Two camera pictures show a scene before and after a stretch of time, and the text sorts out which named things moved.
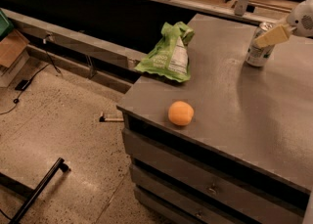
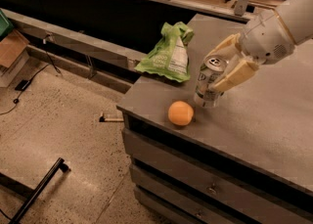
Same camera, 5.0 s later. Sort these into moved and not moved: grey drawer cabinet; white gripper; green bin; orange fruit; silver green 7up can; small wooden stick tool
Moved: white gripper; silver green 7up can
Not moved: orange fruit; grey drawer cabinet; green bin; small wooden stick tool
